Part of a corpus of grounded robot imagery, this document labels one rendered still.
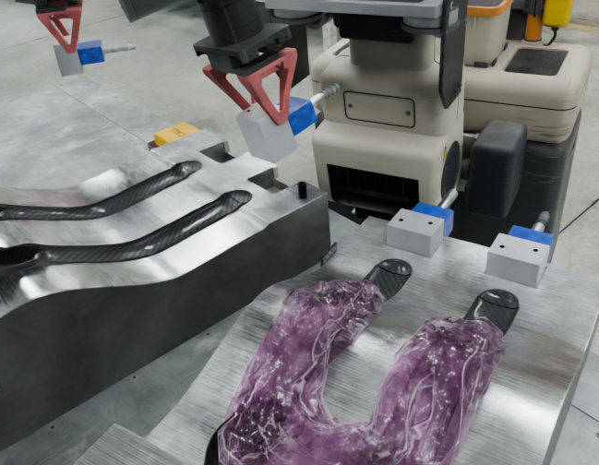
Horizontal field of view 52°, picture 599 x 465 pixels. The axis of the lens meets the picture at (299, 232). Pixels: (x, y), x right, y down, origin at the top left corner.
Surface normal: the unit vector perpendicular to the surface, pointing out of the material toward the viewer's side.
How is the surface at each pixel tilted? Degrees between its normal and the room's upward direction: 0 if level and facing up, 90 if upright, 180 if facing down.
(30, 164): 0
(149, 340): 90
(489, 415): 11
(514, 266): 90
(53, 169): 0
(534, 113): 90
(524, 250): 0
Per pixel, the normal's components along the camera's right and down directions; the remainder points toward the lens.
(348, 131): -0.15, -0.73
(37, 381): 0.64, 0.40
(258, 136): -0.74, 0.55
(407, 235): -0.54, 0.51
